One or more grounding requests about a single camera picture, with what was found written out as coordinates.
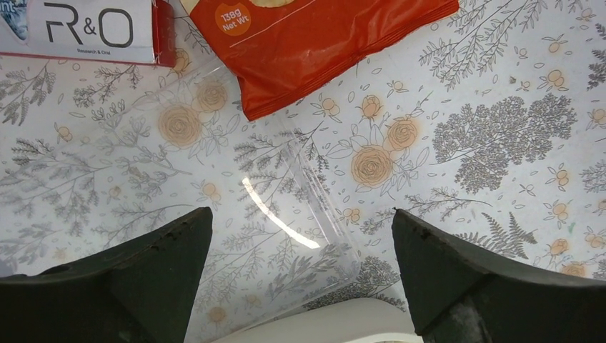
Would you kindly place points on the floral tablecloth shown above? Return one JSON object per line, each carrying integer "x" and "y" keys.
{"x": 489, "y": 124}

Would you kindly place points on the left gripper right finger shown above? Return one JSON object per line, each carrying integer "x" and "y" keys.
{"x": 459, "y": 292}

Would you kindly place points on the red white toothpaste box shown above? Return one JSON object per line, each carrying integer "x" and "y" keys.
{"x": 129, "y": 32}

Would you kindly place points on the clear plastic sheet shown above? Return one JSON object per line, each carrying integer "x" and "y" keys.
{"x": 85, "y": 179}

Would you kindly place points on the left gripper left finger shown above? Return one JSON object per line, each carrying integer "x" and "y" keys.
{"x": 142, "y": 290}

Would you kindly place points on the cassava chips bag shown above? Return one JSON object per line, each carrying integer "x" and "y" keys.
{"x": 282, "y": 51}

